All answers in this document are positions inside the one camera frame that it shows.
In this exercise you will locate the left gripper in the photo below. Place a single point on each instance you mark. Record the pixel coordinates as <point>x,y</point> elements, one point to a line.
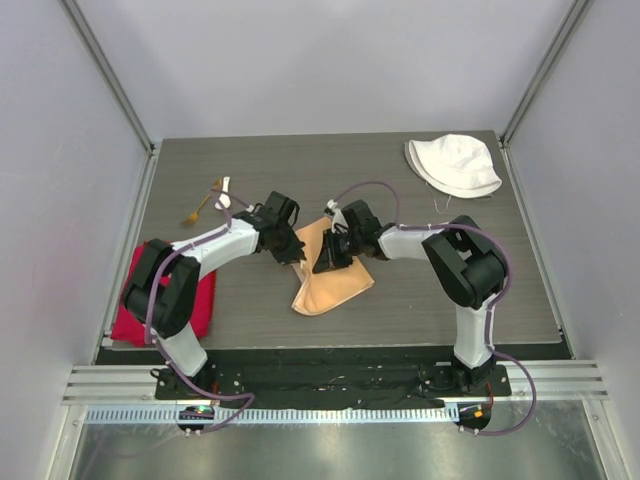
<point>294,253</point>

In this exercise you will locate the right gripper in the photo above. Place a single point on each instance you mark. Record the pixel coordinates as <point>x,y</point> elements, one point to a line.
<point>329,258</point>

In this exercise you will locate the peach cloth napkin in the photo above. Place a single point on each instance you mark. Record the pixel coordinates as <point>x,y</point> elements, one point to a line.
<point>320,293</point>

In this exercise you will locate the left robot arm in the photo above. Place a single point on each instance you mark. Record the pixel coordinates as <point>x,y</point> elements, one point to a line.
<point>161,291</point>

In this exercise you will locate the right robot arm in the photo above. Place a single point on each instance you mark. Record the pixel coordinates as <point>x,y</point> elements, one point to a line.
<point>471,270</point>

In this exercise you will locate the white spoon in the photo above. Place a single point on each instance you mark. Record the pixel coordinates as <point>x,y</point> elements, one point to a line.
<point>224,201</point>

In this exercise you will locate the gold fork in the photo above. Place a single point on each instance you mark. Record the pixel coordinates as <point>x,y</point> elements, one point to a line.
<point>193,217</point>

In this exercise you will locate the white bucket hat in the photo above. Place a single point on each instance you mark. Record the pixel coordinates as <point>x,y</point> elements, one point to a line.
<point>457,165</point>

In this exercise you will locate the red folded cloth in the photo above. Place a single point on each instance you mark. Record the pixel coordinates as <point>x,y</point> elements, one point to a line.
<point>131,331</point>

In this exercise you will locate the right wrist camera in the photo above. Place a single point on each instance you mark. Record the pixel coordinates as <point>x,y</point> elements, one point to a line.
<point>334,213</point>

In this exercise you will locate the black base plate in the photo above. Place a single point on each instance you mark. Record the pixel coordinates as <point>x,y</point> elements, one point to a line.
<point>342,378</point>

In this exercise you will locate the white slotted cable duct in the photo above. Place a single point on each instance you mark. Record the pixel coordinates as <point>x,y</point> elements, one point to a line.
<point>197,414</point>

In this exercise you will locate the aluminium front rail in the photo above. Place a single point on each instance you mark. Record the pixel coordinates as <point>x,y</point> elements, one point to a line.
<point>550,380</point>

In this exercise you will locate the left aluminium frame post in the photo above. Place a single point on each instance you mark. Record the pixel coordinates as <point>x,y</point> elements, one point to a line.
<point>94,48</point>

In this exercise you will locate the aluminium frame post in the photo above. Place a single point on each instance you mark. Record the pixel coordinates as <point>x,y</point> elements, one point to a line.
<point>560,41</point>
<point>94,48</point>

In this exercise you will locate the right aluminium frame post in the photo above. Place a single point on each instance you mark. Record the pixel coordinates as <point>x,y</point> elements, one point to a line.
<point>560,41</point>

